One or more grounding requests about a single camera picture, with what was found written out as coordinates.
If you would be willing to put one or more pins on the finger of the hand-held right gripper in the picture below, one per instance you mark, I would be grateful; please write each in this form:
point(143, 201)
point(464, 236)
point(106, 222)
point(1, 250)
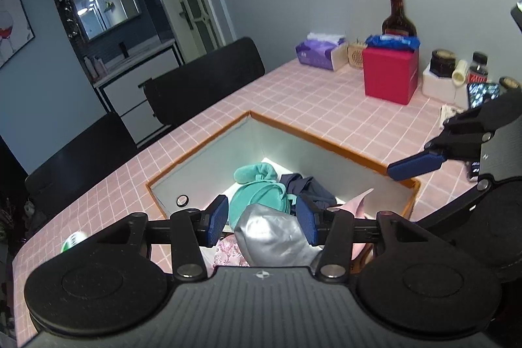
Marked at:
point(412, 166)
point(461, 205)

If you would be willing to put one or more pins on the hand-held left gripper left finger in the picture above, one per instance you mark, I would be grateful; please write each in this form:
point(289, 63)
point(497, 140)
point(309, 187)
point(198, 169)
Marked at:
point(216, 219)

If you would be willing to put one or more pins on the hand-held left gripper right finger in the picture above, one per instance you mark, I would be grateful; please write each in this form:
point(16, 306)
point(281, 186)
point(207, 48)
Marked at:
point(306, 221)

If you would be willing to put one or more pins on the navy blue cloth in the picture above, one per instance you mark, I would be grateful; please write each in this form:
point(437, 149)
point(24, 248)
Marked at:
point(314, 189)

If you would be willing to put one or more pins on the pink brocade pouch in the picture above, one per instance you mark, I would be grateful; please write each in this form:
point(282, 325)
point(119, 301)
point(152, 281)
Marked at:
point(230, 250)

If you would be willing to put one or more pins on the silver cloth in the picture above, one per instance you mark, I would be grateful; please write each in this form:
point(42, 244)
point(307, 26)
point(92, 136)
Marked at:
point(273, 238)

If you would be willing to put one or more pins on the pale pink cloth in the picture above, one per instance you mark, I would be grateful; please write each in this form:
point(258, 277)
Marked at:
point(354, 205)

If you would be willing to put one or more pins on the orange cardboard box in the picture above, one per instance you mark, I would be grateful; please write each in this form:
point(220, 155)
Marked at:
point(285, 152)

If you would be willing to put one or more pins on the small printed card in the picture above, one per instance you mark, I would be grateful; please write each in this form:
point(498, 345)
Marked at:
point(449, 115)

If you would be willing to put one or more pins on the smartphone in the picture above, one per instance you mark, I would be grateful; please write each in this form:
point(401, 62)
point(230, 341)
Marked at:
point(483, 93)

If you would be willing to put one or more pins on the gold-lid dark jar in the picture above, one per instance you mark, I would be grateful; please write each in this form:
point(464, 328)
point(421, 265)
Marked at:
point(509, 84)

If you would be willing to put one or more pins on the red box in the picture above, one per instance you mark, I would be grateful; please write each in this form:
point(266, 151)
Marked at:
point(389, 77)

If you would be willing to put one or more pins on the white roll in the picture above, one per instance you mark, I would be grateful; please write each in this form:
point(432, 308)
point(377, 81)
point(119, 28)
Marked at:
point(459, 73)

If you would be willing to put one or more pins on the pink checkered tablecloth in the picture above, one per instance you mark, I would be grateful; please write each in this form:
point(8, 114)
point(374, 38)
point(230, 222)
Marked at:
point(326, 107)

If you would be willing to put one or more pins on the round-grille wooden box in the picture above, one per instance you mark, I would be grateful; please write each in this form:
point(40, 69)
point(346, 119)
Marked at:
point(356, 55)

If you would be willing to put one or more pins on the blue packet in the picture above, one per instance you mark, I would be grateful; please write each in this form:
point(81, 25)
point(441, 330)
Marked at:
point(393, 42)

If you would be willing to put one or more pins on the black chair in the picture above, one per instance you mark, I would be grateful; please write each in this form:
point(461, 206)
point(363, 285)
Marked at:
point(204, 83)
point(81, 160)

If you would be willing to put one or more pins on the white green-label bottle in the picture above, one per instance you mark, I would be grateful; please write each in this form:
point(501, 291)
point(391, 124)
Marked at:
point(73, 243)

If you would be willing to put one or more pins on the brown glass bottle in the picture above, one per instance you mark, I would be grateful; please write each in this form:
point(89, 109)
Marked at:
point(397, 22)

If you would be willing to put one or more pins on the purple tissue pack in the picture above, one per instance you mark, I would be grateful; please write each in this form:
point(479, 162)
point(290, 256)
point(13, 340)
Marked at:
point(316, 54)

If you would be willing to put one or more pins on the white drawer cabinet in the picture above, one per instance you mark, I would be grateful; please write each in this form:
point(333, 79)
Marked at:
point(134, 91)

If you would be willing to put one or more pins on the pale counter bottle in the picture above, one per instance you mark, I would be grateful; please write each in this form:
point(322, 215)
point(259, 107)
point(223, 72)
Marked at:
point(89, 67)
point(100, 66)

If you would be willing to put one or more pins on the black cup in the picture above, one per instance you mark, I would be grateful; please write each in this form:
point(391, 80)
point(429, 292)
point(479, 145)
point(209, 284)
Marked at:
point(122, 48)

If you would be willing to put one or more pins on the wine glass wall picture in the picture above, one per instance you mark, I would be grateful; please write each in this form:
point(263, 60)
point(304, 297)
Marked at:
point(12, 26)

